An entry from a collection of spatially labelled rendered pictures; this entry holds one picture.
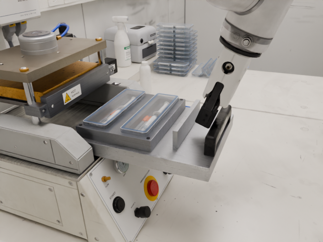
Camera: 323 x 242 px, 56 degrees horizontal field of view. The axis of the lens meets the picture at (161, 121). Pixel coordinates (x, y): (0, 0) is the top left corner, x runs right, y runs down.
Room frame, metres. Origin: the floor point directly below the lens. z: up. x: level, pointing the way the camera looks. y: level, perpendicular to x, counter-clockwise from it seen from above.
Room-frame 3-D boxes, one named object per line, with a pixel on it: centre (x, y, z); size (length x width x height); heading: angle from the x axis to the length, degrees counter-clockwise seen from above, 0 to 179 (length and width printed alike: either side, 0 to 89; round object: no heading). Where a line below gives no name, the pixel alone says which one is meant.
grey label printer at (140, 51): (1.72, 0.16, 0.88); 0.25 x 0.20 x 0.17; 61
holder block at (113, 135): (0.59, 0.06, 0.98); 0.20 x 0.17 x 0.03; 157
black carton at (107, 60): (1.43, 0.26, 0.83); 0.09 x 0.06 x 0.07; 149
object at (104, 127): (0.61, 0.10, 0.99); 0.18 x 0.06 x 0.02; 157
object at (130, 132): (0.58, 0.02, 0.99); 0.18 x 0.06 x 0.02; 157
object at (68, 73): (0.69, 0.27, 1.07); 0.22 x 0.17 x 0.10; 157
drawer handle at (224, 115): (0.52, -0.11, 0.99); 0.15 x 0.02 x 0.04; 157
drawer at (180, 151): (0.58, 0.01, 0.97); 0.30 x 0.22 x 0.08; 67
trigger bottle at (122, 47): (1.57, 0.19, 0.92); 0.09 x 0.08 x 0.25; 74
